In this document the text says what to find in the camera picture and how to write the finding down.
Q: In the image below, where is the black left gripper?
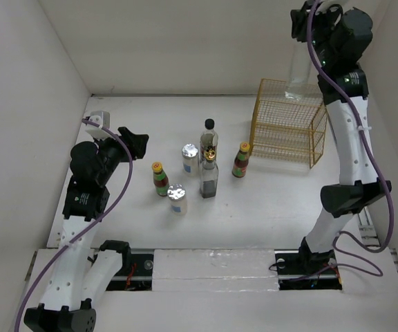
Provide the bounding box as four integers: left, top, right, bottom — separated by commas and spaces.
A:
93, 127, 147, 185

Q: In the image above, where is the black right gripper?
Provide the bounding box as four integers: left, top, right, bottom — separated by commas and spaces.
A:
290, 0, 342, 67

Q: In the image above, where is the clear oil bottle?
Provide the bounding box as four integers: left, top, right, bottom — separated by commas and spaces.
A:
285, 42, 312, 100

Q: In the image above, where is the dark-filled gold-spout oil bottle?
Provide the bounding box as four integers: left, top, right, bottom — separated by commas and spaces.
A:
200, 147, 219, 199

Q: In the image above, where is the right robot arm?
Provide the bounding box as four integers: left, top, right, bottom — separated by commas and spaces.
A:
290, 1, 395, 273

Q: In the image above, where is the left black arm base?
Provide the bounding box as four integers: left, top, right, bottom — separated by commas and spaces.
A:
87, 240, 154, 291

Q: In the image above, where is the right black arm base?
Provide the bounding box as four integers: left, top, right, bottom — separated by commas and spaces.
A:
269, 250, 342, 291

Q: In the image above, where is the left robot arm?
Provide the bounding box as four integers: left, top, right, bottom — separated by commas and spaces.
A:
15, 122, 149, 331

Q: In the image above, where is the left yellow-cap sauce bottle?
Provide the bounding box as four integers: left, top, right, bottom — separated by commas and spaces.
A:
151, 162, 169, 196

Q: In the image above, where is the yellow-cap sauce bottle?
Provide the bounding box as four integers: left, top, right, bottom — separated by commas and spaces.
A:
151, 162, 169, 196
232, 142, 250, 178

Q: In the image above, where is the rear silver-lid spice jar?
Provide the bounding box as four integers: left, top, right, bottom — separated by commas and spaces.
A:
181, 143, 199, 176

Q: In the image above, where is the silver-lid spice jar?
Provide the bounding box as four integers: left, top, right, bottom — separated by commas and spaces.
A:
167, 184, 187, 215
181, 143, 199, 176

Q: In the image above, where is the front silver-lid spice jar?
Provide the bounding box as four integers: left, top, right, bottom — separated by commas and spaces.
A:
167, 184, 187, 215

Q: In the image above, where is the clear bottle black cap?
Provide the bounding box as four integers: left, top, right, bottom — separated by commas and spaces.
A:
200, 118, 218, 163

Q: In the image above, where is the right yellow-cap sauce bottle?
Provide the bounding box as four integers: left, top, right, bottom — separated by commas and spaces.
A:
232, 142, 250, 178

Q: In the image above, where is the white foam front board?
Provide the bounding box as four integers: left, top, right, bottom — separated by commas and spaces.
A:
152, 249, 278, 293

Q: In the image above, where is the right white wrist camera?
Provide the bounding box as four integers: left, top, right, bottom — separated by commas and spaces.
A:
316, 0, 349, 14

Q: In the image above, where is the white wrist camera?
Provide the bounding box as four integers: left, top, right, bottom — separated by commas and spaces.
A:
83, 111, 111, 141
316, 0, 349, 14

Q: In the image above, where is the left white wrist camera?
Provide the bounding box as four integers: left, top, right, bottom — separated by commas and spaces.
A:
83, 111, 111, 141

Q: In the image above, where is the gold wire basket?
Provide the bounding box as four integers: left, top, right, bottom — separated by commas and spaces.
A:
249, 78, 328, 169

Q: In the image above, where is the aluminium side rail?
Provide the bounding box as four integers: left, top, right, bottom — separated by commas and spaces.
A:
357, 207, 380, 248

